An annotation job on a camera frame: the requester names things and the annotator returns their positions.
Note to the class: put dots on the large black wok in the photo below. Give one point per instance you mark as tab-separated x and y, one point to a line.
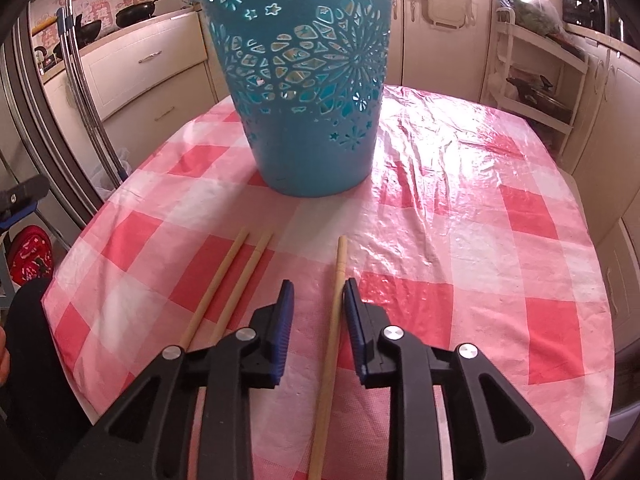
136	14

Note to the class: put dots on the white plastic folding stool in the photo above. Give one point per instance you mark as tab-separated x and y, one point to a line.
440	5

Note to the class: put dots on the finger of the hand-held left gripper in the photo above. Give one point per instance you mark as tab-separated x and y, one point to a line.
22	195

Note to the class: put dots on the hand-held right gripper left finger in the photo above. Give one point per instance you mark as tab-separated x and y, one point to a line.
280	340

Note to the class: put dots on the pink patterned wall stickers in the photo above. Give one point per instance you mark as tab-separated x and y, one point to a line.
100	0

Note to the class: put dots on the cream kitchen corner cabinet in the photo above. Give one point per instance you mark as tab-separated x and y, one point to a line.
615	110

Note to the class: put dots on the blue perforated plastic basket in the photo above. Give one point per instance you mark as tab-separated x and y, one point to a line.
310	160

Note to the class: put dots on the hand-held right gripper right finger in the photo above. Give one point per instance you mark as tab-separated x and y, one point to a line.
356	340

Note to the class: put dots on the black countertop appliance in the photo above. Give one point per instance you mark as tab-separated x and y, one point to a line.
582	1

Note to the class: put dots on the steel pot with lid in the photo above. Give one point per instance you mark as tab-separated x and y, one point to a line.
545	100

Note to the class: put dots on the red floral round cushion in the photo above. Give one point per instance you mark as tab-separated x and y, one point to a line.
30	255

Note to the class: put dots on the plastic bag of greens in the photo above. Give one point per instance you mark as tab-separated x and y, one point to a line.
535	10

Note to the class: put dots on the person's black pants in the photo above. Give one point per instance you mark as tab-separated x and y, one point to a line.
45	385

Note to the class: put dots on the cream kitchen drawer cabinet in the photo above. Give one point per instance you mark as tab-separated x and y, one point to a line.
140	80

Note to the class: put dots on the white plastic shelf rack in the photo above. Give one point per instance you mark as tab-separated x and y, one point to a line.
577	95

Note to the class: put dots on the white plastic floor bag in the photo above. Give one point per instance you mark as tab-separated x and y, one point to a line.
112	172

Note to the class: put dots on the pink checkered plastic tablecloth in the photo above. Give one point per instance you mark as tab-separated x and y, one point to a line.
475	260

